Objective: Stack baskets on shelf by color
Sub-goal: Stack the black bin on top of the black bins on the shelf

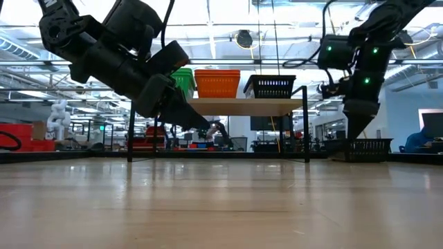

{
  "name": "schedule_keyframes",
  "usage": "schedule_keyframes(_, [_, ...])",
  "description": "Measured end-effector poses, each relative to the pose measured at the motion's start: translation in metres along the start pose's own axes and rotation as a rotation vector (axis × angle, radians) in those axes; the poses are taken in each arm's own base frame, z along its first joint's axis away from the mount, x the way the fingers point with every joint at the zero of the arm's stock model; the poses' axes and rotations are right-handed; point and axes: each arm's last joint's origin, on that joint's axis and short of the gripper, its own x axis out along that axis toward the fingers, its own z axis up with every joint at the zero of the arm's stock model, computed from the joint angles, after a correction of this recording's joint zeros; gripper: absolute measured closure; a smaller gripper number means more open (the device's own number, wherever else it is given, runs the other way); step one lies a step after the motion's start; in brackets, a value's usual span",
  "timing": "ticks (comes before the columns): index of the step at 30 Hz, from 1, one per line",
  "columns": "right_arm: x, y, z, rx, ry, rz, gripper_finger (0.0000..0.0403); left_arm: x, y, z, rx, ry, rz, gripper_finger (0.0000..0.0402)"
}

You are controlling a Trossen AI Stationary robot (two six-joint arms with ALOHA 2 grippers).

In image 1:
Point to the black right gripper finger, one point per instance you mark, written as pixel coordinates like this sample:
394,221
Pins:
350,131
364,122

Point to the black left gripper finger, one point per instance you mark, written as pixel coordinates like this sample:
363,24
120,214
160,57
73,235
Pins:
182,100
187,121

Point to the green plastic basket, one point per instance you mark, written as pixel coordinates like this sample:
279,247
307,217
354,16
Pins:
185,69
187,86
185,72

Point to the black plastic basket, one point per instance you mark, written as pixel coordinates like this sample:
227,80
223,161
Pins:
271,76
270,92
373,150

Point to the orange plastic basket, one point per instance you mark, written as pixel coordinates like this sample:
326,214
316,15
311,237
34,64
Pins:
217,88
217,73
217,70

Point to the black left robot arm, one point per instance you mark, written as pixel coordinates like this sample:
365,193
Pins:
59,31

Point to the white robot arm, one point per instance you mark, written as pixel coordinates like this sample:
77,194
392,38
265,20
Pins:
59,119

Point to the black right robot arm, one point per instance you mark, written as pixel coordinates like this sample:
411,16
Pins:
387,20

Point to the wooden shelf with black legs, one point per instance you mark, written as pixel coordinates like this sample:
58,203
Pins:
242,106

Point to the person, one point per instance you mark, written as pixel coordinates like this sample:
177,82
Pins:
214,129

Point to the red tool cart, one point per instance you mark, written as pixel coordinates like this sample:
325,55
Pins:
155,133

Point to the white framed monitor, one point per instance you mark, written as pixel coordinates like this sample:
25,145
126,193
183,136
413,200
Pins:
432,124

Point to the dark wide monitor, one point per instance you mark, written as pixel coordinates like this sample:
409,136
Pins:
266,123

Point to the round black ceiling fixture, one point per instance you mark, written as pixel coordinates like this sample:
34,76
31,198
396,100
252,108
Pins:
244,38

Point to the cardboard box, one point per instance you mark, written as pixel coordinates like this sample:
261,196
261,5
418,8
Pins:
39,130

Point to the red storage bins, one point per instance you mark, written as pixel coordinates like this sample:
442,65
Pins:
20,133

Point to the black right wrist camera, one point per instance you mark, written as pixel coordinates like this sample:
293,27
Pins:
330,89

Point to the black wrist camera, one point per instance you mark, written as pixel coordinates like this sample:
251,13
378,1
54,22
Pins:
330,89
169,57

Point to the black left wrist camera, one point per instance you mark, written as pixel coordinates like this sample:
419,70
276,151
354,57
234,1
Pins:
169,57

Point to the black aluminium table frame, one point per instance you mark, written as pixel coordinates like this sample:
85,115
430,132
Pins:
69,156

